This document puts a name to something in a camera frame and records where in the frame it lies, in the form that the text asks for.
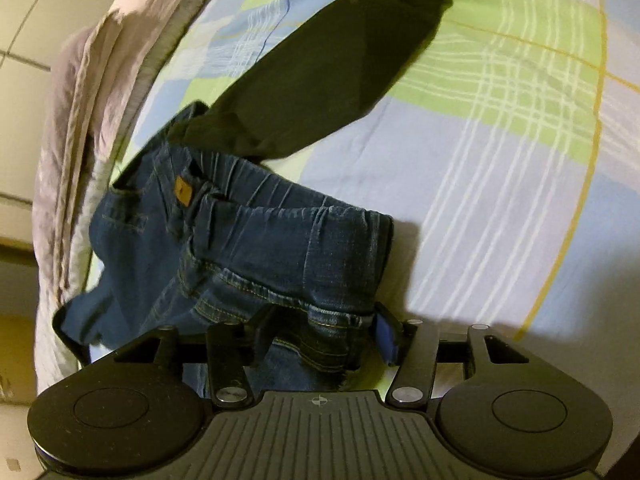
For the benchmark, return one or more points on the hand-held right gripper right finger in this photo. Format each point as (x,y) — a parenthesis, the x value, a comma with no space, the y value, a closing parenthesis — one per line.
(384,336)

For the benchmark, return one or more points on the pinkish grey blanket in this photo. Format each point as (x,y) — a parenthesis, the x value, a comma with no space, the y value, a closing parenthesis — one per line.
(90,125)

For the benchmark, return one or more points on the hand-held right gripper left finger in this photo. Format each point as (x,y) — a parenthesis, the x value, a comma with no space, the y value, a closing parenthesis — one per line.
(262,336)

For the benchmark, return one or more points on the plaid bed sheet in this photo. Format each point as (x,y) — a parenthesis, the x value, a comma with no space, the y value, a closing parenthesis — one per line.
(450,170)

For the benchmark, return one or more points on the dark green garment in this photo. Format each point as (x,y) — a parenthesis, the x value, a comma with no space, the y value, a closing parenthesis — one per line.
(320,70)

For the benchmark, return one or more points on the blue denim jeans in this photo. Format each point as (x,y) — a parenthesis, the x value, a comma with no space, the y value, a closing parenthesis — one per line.
(240,260)

